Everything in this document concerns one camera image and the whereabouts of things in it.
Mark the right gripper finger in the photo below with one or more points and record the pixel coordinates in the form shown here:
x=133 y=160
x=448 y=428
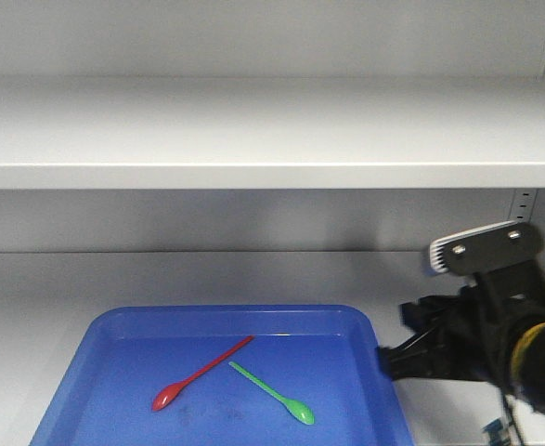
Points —
x=419 y=315
x=426 y=356

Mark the grey upper shelf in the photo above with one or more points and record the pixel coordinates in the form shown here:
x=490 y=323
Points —
x=164 y=133

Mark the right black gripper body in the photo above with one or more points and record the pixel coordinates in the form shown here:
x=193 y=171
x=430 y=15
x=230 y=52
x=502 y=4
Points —
x=478 y=328

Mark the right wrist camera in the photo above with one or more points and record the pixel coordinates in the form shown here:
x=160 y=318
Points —
x=483 y=249

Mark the green plastic spoon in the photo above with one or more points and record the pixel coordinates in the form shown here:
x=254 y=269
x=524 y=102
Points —
x=296 y=408

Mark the red plastic spoon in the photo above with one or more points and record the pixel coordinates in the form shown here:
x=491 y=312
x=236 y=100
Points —
x=169 y=393

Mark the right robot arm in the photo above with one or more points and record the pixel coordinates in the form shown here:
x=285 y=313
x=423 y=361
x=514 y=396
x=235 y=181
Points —
x=527 y=367

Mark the blue plastic tray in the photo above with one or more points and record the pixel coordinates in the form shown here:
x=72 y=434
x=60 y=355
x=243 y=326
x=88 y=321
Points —
x=322 y=355

